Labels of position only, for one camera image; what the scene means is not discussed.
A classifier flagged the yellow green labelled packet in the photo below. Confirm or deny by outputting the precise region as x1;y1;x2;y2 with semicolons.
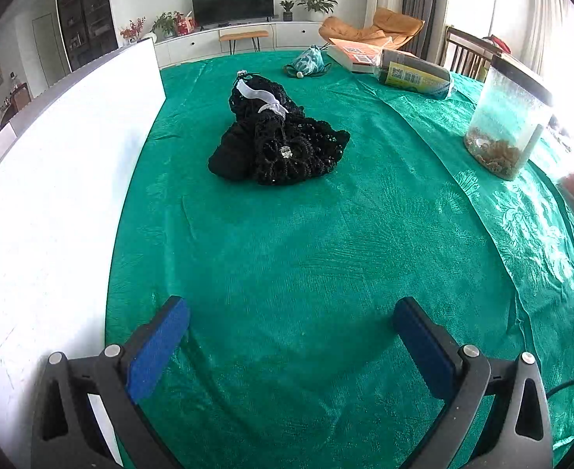
376;50;454;100

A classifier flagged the orange book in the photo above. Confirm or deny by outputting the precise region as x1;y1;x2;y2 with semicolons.
325;38;382;74

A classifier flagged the clear jar with black lid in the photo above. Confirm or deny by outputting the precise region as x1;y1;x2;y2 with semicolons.
463;55;553;181

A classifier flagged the dark display cabinet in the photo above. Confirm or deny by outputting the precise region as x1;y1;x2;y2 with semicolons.
57;0;117;71

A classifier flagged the teal patterned fabric pouch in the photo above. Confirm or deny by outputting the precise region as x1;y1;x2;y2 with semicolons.
284;46;330;79

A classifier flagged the black television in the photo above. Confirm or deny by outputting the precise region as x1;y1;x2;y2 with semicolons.
192;0;274;27

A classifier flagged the dark wooden chair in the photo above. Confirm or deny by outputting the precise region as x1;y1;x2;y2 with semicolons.
439;25;503;82

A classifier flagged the white tv cabinet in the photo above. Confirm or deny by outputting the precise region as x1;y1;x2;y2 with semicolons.
156;21;326;69

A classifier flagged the black crochet bag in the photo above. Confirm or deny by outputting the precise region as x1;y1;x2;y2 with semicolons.
208;71;351;186

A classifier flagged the green potted plant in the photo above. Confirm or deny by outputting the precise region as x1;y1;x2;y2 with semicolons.
298;0;338;21

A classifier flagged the white cardboard box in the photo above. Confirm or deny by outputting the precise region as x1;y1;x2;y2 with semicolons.
0;39;165;468

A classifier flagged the orange lounge chair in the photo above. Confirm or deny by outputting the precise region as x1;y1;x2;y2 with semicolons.
319;7;425;50

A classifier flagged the small wooden bench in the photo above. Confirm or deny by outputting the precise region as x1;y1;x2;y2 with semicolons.
219;30;269;55

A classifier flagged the red flower vase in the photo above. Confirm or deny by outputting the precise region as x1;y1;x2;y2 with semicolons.
120;17;146;43

